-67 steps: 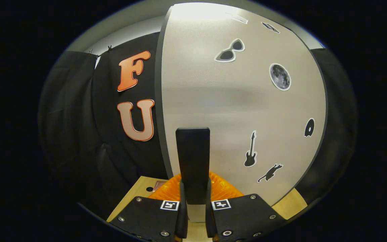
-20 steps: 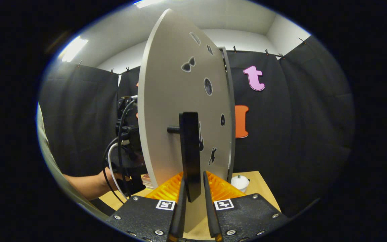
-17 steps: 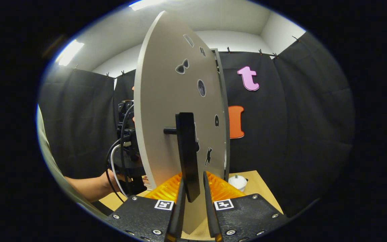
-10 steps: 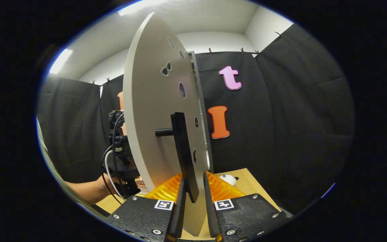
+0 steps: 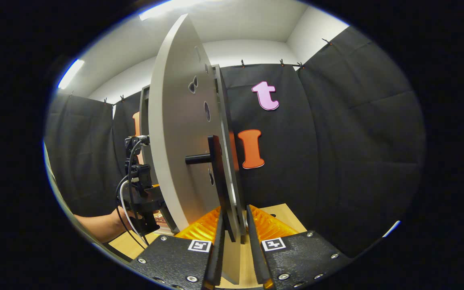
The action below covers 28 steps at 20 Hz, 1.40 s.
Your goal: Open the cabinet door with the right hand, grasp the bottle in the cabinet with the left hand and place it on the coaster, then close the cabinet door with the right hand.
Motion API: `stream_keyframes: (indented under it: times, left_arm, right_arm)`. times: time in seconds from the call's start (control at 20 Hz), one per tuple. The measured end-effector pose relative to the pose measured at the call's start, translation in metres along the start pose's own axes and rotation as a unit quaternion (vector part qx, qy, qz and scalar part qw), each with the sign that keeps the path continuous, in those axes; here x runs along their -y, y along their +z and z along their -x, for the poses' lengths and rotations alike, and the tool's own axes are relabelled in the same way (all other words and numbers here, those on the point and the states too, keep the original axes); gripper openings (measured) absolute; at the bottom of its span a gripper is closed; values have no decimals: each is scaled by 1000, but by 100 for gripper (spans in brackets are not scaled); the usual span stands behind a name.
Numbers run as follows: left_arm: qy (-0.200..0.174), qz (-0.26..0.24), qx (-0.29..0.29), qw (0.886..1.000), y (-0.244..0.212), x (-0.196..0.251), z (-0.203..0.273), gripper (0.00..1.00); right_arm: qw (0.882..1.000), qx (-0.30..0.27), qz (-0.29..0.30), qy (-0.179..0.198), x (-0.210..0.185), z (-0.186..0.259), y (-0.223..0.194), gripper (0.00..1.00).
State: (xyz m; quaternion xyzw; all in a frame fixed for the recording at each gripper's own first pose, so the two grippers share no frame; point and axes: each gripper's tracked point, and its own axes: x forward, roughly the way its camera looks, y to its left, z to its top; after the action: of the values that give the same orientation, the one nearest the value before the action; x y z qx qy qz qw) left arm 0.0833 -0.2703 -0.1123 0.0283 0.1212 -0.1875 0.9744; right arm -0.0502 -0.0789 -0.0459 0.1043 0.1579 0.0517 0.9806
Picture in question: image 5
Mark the ceiling light near wall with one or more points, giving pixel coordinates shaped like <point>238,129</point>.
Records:
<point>71,73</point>

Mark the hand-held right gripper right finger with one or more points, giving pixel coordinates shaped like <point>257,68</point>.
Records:
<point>256,253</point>

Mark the long ceiling light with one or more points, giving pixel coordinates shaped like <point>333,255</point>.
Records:
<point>163,10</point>

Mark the beige cabinet door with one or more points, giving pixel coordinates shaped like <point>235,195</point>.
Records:
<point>175,141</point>

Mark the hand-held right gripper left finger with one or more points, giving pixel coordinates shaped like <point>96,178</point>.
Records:
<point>217,257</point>

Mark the black backdrop cloth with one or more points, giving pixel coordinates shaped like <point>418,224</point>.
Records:
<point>336,141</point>

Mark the dark grey cabinet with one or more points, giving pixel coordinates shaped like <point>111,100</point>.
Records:
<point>226,112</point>

